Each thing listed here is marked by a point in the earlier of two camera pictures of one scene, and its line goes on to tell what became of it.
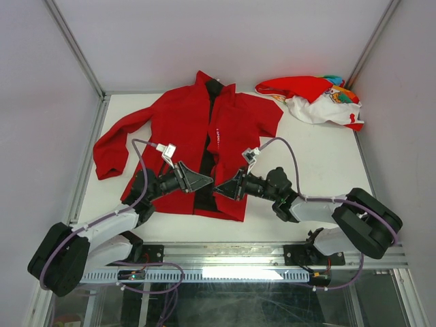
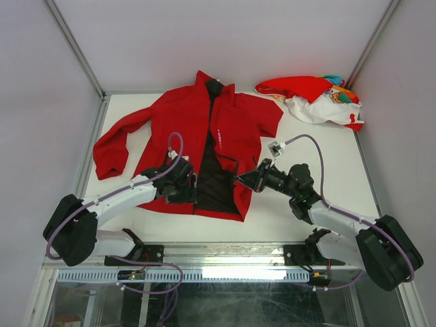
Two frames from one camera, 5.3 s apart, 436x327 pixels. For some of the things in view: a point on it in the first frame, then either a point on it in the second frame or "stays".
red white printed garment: [318, 99] stays
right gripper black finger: [229, 188] -> [255, 180]
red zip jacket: [206, 125] stays
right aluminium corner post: [371, 43] stays
